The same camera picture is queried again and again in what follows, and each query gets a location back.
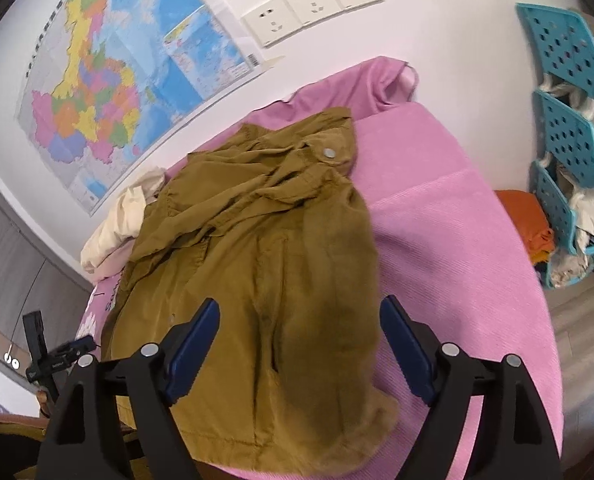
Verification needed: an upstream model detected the orange cloth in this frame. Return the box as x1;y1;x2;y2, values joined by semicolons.
494;189;555;266

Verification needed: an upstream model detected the brown corduroy jacket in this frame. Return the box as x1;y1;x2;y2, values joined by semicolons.
100;106;400;476

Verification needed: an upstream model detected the cream crumpled cloth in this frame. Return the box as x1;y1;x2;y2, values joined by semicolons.
80;170;168;278

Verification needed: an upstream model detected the blue plastic storage rack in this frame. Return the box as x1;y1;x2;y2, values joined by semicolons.
516;2;594;256

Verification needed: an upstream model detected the colourful wall map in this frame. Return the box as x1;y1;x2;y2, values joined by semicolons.
14;0;263;218

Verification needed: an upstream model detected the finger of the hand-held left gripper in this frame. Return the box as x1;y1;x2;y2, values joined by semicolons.
52;340;98;362
23;311;48;363

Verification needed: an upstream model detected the white wall socket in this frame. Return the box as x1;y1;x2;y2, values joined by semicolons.
241;2;300;50
283;0;343;28

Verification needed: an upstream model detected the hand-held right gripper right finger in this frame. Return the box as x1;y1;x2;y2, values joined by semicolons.
379;294;563;480

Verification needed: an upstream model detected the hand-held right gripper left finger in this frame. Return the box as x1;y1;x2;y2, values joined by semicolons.
37;297;221;480

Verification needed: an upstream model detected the pink daisy print blanket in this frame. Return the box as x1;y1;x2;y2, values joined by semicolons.
74;57;564;480

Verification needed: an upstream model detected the crumpled white cloth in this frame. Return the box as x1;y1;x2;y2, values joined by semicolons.
547;190;594;288

